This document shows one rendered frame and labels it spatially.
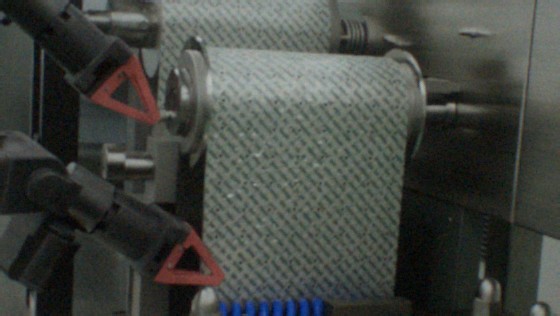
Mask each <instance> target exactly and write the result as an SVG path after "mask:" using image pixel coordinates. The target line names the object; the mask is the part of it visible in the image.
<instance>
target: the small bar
mask: <svg viewBox="0 0 560 316"><path fill-rule="evenodd" d="M411 305H412V303H411V302H410V301H409V300H408V299H406V298H403V297H385V298H382V297H365V298H346V299H325V311H324V315H325V316H410V315H411Z"/></svg>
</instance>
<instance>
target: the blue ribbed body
mask: <svg viewBox="0 0 560 316"><path fill-rule="evenodd" d="M220 310H221V311H222V316H243V315H248V316H325V315H324V311H325V304H324V308H323V304H322V302H321V300H320V299H318V298H315V299H313V300H312V302H311V309H310V305H309V302H308V301H307V300H306V299H301V300H300V301H299V302H298V306H296V304H295V301H293V300H291V299H289V300H288V301H286V303H285V306H284V310H283V304H282V303H281V302H280V301H279V300H275V301H274V302H273V303H272V306H271V311H269V304H268V303H267V302H266V301H261V302H260V303H259V304H258V311H255V304H254V303H253V302H251V301H249V302H247V303H246V304H245V307H244V311H241V304H240V303H238V302H234V303H233V304H231V312H227V305H226V304H224V303H220Z"/></svg>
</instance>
